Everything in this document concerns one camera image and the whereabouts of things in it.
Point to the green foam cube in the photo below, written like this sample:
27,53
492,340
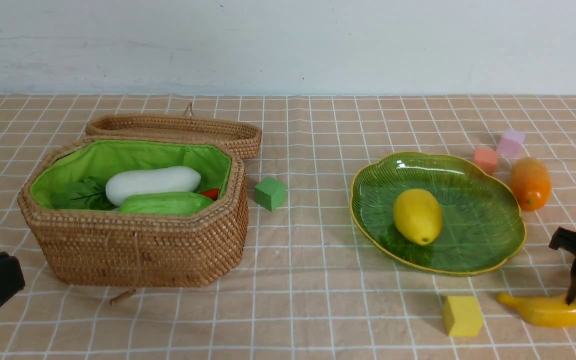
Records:
270,193

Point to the orange plastic carrot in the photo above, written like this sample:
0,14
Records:
212,194

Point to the woven rattan basket lid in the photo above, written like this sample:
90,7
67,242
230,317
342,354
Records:
243,139

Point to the orange plastic mango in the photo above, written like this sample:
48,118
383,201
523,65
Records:
531,184

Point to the white plastic radish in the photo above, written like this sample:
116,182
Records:
91,193

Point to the green plastic cucumber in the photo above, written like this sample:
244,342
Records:
171,203

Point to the checkered beige tablecloth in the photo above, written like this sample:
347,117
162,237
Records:
310,286

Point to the yellow plastic banana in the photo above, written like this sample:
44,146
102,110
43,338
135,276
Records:
549,312

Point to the yellow plastic lemon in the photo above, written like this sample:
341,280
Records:
418,216

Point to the pink foam cube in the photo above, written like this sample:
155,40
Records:
510,143

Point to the yellow foam cube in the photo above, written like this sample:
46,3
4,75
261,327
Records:
462,316

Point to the green glass leaf plate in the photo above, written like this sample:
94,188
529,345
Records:
482,222

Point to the red foam cube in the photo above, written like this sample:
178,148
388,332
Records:
486,159

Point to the woven rattan basket green lining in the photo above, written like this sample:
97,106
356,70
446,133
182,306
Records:
112,248

